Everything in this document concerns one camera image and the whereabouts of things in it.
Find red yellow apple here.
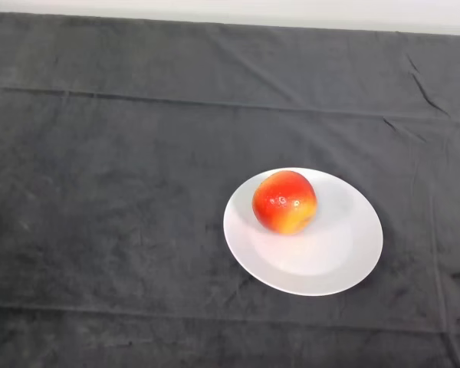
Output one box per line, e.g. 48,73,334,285
251,170,318,235

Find white round plate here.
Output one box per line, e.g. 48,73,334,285
222,166,384,297

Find black cloth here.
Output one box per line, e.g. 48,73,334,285
0,11,460,368

